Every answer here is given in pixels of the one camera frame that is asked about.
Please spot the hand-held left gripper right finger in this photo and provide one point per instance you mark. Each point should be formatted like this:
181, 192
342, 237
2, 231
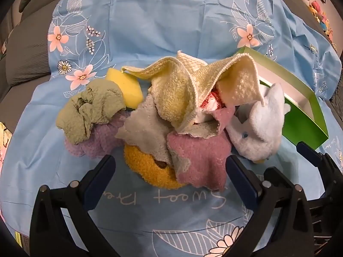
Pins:
241, 184

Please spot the pink and grey cloth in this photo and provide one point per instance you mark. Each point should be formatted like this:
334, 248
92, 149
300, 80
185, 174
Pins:
198, 158

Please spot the sage green cloth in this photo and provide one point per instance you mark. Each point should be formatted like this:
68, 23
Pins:
88, 107

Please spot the green cardboard box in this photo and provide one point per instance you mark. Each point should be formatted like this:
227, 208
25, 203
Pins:
302, 123

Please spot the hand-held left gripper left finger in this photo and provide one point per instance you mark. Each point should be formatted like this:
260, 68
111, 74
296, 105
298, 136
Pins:
99, 182

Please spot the red and white knitted item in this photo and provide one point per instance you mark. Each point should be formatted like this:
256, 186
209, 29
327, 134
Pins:
211, 103

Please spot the light blue plush dolphin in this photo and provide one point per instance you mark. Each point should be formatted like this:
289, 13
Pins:
262, 123

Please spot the yellow plush toy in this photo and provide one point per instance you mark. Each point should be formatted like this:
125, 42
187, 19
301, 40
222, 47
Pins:
144, 166

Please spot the row of colourful plush toys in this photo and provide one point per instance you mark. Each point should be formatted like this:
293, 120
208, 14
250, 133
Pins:
319, 8

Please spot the cream knitted cloth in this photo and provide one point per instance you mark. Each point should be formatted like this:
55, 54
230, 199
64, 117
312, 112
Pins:
241, 83

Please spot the purple cloth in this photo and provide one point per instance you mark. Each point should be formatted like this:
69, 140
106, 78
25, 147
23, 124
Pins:
103, 139

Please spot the pale yellow towel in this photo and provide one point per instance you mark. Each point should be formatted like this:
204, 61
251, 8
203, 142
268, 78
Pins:
171, 96

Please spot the pale patterned cloth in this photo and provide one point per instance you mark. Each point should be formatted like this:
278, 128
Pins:
4, 144

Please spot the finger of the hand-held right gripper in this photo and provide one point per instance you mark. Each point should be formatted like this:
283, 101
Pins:
277, 175
308, 151

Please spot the light blue floral sheet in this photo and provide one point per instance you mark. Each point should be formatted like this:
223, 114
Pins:
166, 24

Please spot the yellow sponge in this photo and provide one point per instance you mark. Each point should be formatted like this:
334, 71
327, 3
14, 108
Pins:
126, 85

